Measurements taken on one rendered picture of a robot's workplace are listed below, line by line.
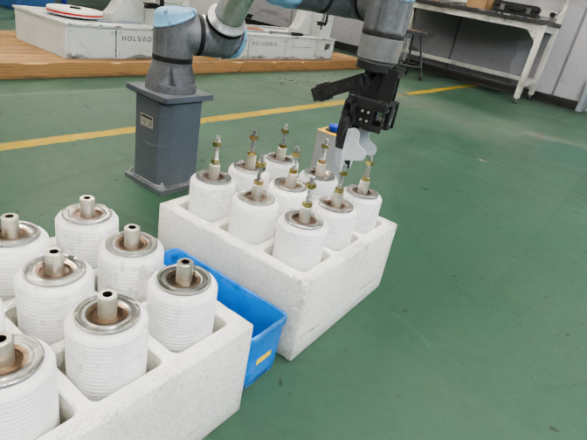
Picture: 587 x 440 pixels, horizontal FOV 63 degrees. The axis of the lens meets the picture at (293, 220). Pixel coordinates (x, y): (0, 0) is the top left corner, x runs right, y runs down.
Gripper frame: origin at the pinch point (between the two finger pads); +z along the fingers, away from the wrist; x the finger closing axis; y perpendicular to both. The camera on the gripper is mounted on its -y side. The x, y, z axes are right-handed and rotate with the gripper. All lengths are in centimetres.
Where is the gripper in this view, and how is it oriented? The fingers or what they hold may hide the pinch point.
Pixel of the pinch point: (341, 162)
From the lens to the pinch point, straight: 95.9
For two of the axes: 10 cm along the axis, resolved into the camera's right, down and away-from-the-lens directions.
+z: -1.7, 8.8, 4.4
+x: 5.1, -3.0, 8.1
